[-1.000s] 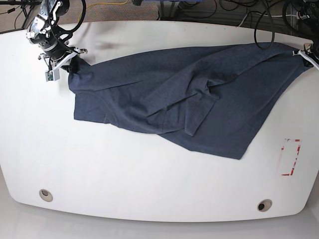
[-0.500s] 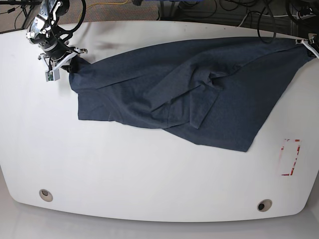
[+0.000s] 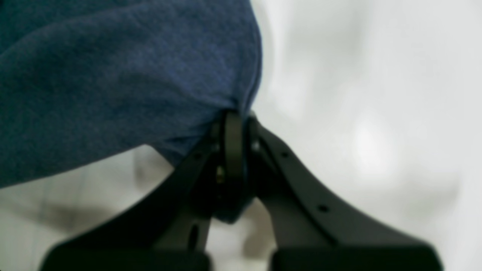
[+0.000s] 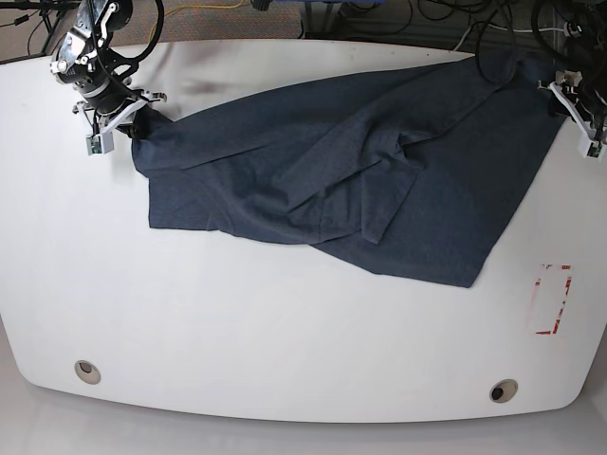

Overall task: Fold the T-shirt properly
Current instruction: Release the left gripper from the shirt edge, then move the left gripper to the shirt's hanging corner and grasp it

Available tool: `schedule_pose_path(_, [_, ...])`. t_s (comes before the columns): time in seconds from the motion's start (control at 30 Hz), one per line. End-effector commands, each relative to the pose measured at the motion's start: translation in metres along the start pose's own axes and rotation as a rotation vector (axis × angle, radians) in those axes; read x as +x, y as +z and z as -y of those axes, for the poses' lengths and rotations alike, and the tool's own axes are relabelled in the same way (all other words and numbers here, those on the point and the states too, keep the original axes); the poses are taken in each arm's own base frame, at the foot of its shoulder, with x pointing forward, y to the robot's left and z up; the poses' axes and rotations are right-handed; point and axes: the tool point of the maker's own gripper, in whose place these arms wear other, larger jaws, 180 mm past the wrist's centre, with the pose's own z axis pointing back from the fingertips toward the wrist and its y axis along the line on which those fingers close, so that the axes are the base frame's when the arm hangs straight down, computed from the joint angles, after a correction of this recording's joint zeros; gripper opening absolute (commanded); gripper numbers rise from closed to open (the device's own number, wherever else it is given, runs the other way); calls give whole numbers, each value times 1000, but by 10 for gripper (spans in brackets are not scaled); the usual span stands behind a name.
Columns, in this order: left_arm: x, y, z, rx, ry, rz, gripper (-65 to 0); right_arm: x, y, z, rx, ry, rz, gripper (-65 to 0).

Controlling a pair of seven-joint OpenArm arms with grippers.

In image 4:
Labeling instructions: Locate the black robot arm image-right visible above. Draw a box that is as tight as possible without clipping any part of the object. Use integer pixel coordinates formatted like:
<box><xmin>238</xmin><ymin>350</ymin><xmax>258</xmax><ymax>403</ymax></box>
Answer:
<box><xmin>474</xmin><ymin>1</ymin><xmax>606</xmax><ymax>161</ymax></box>

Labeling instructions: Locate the red tape rectangle marking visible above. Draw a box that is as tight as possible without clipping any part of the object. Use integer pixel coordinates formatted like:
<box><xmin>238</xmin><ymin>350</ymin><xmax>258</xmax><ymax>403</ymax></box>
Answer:
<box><xmin>530</xmin><ymin>264</ymin><xmax>573</xmax><ymax>336</ymax></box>

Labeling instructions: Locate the dark blue T-shirt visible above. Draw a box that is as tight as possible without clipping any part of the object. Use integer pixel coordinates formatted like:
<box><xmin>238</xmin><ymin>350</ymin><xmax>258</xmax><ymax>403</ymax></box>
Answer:
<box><xmin>132</xmin><ymin>52</ymin><xmax>562</xmax><ymax>288</ymax></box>

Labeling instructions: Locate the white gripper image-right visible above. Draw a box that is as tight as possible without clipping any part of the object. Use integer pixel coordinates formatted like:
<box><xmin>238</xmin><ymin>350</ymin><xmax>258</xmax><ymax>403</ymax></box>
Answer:
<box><xmin>537</xmin><ymin>70</ymin><xmax>606</xmax><ymax>158</ymax></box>

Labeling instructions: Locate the wrist camera board image-right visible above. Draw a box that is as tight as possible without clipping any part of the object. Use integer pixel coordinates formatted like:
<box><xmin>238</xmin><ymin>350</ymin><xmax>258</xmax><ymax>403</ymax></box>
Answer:
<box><xmin>585</xmin><ymin>141</ymin><xmax>604</xmax><ymax>161</ymax></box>

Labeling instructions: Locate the wrist camera board image-left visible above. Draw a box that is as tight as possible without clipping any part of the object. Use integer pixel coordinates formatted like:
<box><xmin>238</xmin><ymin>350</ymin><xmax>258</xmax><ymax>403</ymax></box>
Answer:
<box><xmin>87</xmin><ymin>136</ymin><xmax>104</xmax><ymax>155</ymax></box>

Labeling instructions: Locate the left table cable grommet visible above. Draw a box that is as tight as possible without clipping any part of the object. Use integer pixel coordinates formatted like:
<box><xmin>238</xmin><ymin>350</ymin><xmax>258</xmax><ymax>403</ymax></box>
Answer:
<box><xmin>74</xmin><ymin>360</ymin><xmax>101</xmax><ymax>385</ymax></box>

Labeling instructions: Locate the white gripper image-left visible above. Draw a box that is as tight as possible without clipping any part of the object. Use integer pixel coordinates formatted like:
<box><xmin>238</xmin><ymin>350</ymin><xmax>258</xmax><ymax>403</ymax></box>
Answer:
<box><xmin>72</xmin><ymin>90</ymin><xmax>167</xmax><ymax>154</ymax></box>

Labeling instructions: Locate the yellow cable on floor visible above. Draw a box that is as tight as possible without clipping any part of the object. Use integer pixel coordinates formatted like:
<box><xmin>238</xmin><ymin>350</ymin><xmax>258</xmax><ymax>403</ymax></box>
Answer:
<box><xmin>148</xmin><ymin>0</ymin><xmax>246</xmax><ymax>45</ymax></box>

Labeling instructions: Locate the table cable grommet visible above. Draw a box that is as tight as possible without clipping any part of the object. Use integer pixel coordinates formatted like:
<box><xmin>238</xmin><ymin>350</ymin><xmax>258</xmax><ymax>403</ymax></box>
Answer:
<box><xmin>74</xmin><ymin>360</ymin><xmax>101</xmax><ymax>385</ymax></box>
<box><xmin>489</xmin><ymin>379</ymin><xmax>519</xmax><ymax>404</ymax></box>

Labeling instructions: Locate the right table cable grommet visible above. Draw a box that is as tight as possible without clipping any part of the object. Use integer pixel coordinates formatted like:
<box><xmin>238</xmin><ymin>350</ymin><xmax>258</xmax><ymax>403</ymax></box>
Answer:
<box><xmin>489</xmin><ymin>379</ymin><xmax>519</xmax><ymax>404</ymax></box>

